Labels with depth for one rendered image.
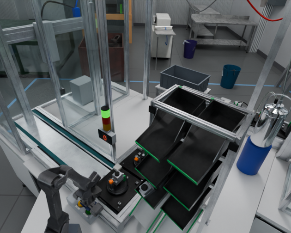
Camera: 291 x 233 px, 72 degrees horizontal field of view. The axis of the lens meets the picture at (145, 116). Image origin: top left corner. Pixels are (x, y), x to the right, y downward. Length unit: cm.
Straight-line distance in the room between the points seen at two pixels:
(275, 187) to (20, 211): 236
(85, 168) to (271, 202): 128
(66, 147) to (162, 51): 459
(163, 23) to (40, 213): 501
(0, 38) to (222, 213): 185
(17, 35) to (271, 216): 208
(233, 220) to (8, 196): 229
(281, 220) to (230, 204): 30
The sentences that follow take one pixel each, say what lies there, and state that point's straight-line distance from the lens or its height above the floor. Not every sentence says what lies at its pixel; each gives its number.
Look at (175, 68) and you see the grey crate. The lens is 339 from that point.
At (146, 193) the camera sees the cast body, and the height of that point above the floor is 124.
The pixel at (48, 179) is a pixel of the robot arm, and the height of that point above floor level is 145.
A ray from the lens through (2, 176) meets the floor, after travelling 306.
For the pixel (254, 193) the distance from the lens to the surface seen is 166.
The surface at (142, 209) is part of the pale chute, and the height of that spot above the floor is 103.
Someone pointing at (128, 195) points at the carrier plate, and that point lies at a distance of 131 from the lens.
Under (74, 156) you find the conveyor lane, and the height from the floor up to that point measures 92.
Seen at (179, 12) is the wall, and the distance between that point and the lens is 990.
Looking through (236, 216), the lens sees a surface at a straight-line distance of 150.
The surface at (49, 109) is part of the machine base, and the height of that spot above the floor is 86.
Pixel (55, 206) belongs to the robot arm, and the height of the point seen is 131.
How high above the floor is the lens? 208
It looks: 36 degrees down
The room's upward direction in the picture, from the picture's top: 2 degrees clockwise
